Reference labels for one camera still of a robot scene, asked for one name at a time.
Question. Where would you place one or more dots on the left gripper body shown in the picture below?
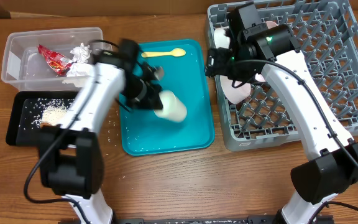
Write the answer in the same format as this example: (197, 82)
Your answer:
(139, 95)

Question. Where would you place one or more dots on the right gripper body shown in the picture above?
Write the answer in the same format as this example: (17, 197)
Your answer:
(225, 66)

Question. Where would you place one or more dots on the small white bowl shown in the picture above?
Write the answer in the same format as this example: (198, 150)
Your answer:
(221, 39)

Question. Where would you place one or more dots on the white plastic cup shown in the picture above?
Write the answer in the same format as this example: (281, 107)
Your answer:
(173, 109)

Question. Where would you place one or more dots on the large white plate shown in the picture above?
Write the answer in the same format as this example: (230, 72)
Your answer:
(236, 91)

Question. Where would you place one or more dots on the yellow plastic spoon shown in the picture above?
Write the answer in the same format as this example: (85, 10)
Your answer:
(177, 52)

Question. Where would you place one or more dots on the white napkin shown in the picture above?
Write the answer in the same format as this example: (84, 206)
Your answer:
(80, 69)

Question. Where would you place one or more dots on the red snack wrapper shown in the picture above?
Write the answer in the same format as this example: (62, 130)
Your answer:
(56, 61)

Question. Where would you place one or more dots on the white rice pile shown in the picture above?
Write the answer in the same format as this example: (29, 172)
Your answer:
(50, 111)

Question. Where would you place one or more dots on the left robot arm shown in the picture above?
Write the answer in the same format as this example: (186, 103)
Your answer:
(70, 159)

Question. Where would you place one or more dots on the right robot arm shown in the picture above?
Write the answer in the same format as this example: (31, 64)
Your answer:
(247, 49)

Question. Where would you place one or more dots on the grey dishwasher rack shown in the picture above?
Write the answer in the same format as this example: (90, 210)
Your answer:
(328, 34)

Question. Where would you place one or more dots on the clear plastic waste bin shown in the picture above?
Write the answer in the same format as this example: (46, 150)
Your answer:
(24, 67)

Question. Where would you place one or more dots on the teal plastic tray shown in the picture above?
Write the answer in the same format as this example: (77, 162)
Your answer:
(143, 133)

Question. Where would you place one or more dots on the black plastic tray bin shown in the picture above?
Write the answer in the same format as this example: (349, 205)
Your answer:
(27, 111)

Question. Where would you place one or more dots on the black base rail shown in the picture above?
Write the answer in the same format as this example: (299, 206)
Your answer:
(258, 219)

